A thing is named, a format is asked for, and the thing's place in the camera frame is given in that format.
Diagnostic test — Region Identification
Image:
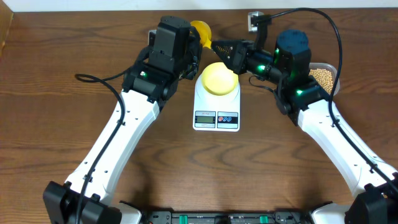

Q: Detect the clear container of soybeans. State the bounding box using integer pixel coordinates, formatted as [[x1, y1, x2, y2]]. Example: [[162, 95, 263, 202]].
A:
[[309, 63, 337, 95]]

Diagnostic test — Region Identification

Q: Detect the yellow bowl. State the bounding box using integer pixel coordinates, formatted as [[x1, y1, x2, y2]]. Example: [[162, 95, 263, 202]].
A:
[[200, 62, 239, 96]]

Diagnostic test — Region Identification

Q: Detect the yellow measuring scoop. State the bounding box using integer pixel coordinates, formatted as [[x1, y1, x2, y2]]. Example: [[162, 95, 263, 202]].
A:
[[190, 21, 212, 49]]

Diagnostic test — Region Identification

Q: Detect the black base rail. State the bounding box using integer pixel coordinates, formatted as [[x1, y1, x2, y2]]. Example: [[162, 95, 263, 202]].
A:
[[139, 210, 313, 224]]

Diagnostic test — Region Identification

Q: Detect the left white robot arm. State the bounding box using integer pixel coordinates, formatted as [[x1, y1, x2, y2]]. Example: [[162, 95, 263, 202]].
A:
[[43, 16, 203, 223]]

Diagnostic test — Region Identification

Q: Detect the white digital kitchen scale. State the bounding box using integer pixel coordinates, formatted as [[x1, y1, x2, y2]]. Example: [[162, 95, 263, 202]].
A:
[[192, 75, 241, 132]]

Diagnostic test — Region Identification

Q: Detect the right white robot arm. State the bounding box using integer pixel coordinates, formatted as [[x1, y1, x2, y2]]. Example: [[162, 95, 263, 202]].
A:
[[211, 30, 397, 223]]

